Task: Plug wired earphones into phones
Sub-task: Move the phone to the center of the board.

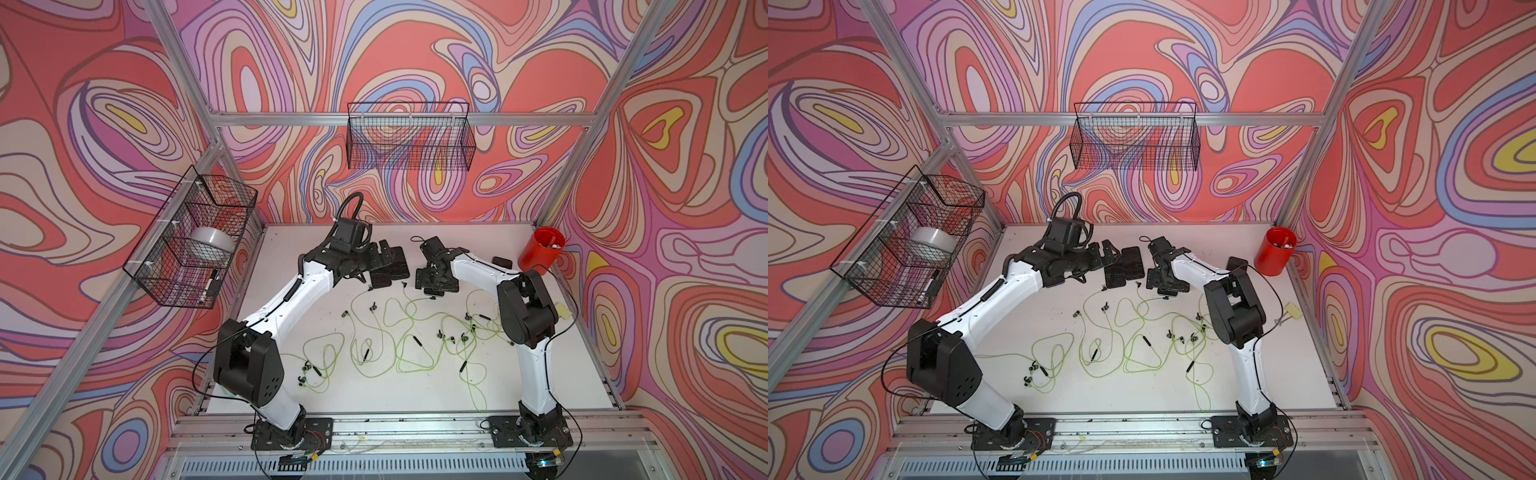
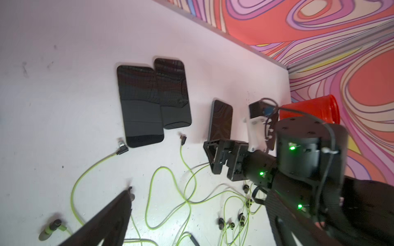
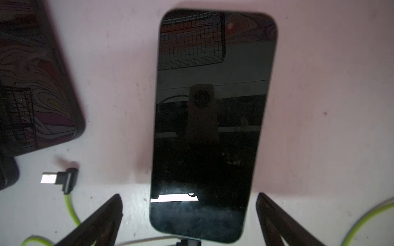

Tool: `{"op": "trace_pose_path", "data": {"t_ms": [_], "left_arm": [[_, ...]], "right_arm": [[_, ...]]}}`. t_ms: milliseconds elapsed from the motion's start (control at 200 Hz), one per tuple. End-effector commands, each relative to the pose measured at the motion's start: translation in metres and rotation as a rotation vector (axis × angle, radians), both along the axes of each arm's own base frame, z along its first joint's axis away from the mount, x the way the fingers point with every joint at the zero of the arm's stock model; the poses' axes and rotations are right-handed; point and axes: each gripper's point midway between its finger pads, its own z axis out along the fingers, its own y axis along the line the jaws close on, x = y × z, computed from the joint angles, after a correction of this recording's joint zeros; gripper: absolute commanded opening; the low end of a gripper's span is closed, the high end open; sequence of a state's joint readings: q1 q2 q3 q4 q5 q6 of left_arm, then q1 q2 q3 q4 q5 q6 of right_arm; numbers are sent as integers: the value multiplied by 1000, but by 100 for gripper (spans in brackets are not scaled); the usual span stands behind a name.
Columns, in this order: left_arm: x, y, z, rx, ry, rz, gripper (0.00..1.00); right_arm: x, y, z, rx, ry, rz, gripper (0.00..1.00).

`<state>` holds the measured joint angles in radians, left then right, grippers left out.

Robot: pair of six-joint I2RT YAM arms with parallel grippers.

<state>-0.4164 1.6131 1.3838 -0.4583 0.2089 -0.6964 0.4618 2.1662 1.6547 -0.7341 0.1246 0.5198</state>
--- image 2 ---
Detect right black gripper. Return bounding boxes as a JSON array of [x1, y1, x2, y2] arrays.
[[203, 139, 277, 188]]

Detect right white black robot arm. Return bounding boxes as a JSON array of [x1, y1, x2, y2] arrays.
[[203, 116, 394, 246]]

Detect green earphones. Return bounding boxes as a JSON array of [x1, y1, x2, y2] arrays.
[[123, 133, 265, 246], [38, 138, 130, 242]]

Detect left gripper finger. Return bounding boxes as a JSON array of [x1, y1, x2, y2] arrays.
[[61, 190, 132, 246]]

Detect black smartphone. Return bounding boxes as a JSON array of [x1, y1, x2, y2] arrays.
[[154, 58, 192, 130], [208, 99, 233, 140], [117, 65, 164, 148]]

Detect red plastic cup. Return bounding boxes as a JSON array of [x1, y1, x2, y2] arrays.
[[283, 95, 341, 125]]

